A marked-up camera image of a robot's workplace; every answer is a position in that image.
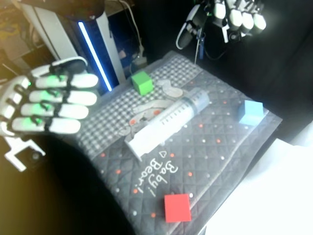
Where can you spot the blue cube block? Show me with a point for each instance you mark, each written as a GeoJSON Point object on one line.
{"type": "Point", "coordinates": [252, 112]}

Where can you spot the white tower with blue light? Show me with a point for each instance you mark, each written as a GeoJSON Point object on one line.
{"type": "Point", "coordinates": [107, 49]}

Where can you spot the red cube block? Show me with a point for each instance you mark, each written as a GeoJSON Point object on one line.
{"type": "Point", "coordinates": [177, 208]}

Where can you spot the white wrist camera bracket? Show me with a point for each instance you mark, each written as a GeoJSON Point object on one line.
{"type": "Point", "coordinates": [225, 33]}
{"type": "Point", "coordinates": [17, 147]}

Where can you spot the grey quilt with bear print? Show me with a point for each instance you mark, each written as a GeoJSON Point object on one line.
{"type": "Point", "coordinates": [195, 151]}

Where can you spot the blue post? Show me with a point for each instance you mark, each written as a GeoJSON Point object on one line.
{"type": "Point", "coordinates": [201, 46]}

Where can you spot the green cube block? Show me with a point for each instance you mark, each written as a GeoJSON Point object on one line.
{"type": "Point", "coordinates": [142, 83]}

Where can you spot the white power strip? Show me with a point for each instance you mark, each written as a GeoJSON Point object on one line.
{"type": "Point", "coordinates": [141, 59]}

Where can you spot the large clear plastic syringe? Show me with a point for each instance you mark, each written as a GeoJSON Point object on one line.
{"type": "Point", "coordinates": [168, 117]}

